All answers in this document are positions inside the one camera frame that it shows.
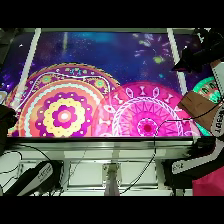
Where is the pink garment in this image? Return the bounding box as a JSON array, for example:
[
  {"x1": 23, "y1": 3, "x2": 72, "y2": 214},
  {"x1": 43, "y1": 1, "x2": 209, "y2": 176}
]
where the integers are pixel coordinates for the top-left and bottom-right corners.
[{"x1": 192, "y1": 165, "x2": 224, "y2": 197}]

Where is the silver frame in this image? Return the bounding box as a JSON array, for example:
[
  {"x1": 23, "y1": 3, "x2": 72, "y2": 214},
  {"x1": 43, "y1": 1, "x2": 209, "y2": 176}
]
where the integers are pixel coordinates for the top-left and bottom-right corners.
[{"x1": 0, "y1": 137, "x2": 224, "y2": 197}]

